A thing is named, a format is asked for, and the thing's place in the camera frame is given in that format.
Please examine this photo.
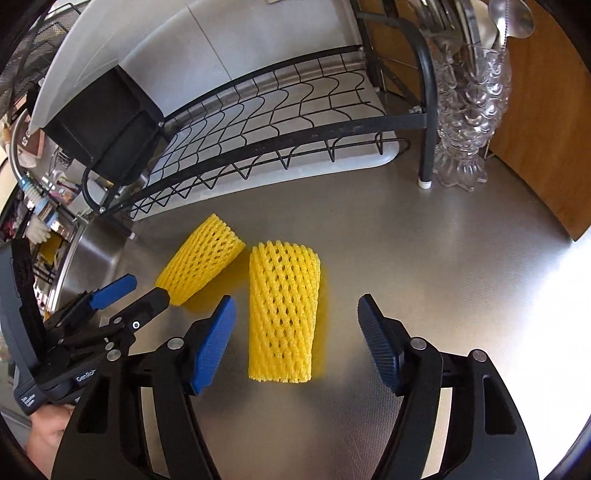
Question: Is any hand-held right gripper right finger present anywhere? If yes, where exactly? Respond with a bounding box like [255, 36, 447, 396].
[358, 293, 541, 480]

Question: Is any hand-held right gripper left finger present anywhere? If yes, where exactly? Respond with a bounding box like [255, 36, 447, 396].
[51, 294, 237, 480]

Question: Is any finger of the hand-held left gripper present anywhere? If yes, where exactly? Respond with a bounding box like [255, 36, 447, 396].
[97, 286, 171, 358]
[58, 274, 138, 326]

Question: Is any yellow foam fruit net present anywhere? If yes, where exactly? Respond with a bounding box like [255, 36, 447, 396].
[154, 213, 246, 306]
[248, 240, 321, 384]

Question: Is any person's left hand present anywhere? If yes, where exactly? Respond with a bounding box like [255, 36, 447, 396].
[27, 404, 77, 472]

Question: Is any stainless steel sink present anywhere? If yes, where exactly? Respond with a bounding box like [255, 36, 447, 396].
[43, 216, 149, 325]

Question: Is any black cutlery holder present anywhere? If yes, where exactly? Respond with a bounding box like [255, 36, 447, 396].
[41, 65, 164, 184]

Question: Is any white drain tray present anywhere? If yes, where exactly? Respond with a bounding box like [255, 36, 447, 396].
[136, 131, 399, 219]

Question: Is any glass fish vase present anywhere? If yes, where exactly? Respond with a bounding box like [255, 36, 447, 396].
[431, 36, 514, 193]

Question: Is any white cutting board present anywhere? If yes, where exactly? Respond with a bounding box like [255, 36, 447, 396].
[28, 0, 186, 134]

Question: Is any wooden board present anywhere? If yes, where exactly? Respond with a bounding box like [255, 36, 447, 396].
[360, 0, 591, 241]

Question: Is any black mesh basket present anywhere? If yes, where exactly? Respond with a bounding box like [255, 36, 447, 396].
[0, 0, 89, 75]

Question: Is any metal spoon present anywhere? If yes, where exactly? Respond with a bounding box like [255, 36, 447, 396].
[488, 0, 536, 52]

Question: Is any chrome faucet with blue hose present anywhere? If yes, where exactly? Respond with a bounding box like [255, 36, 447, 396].
[8, 105, 63, 234]

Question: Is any black wire dish rack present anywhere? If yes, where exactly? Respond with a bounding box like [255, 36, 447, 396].
[81, 0, 439, 223]

